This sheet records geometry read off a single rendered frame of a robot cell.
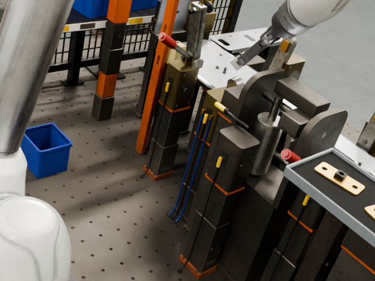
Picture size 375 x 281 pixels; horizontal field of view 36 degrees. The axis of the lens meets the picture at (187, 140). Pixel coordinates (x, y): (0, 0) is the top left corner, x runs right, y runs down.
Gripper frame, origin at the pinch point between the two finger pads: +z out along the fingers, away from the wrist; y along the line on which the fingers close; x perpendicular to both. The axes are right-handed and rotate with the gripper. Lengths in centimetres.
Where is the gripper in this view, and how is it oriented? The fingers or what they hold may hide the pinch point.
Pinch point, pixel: (251, 50)
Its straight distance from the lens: 156.5
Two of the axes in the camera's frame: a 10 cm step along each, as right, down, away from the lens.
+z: -3.8, 2.3, 9.0
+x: 6.6, 7.5, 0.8
